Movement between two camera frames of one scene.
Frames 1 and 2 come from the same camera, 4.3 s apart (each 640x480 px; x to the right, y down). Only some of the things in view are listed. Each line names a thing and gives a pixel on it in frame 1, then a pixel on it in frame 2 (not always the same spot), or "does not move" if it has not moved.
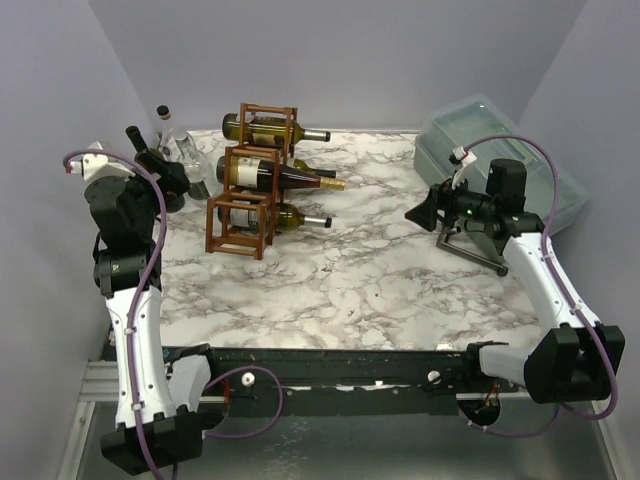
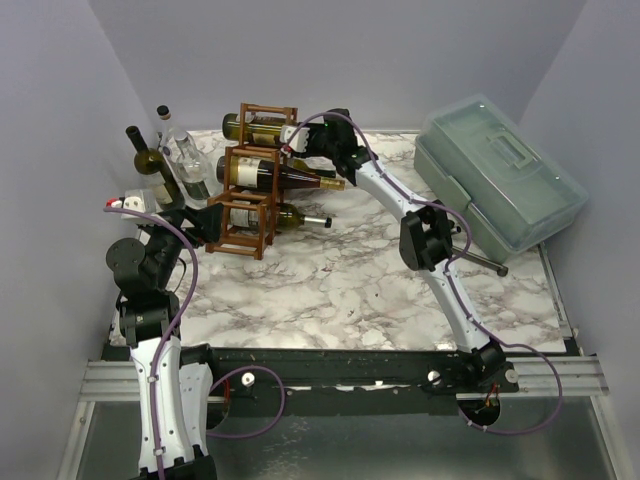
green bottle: (262, 129) does not move
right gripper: (439, 201) -> (314, 140)
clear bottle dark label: (197, 167) does not move
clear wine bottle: (177, 145) does not move
